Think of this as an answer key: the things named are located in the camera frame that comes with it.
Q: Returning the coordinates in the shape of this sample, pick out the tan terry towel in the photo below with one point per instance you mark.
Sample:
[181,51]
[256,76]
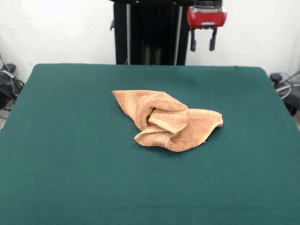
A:
[173,112]

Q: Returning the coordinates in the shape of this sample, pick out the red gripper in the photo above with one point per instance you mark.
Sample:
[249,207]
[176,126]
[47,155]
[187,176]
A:
[207,18]

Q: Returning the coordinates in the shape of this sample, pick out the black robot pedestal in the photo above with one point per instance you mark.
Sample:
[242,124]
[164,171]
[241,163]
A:
[152,35]

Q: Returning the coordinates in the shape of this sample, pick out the dark green table cloth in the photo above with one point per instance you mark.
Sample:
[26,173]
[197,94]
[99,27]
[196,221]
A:
[70,168]

